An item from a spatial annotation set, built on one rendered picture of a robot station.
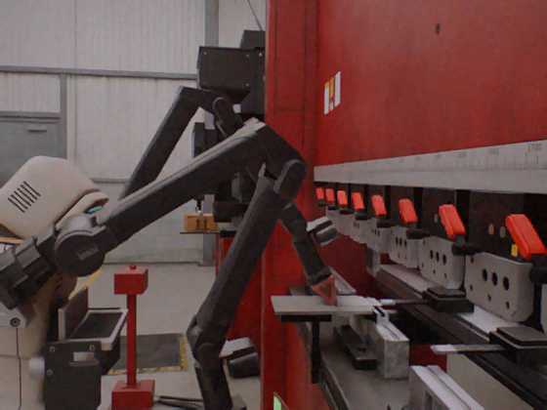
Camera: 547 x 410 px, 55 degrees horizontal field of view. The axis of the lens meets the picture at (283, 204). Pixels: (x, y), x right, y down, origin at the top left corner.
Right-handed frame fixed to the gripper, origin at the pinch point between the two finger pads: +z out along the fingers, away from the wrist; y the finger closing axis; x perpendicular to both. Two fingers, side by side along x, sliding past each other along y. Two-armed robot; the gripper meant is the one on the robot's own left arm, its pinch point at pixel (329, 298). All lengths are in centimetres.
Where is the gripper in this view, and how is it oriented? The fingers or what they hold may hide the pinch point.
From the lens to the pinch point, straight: 153.1
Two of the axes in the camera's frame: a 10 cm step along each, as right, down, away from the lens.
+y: -1.1, -0.6, 9.9
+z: 4.4, 8.9, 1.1
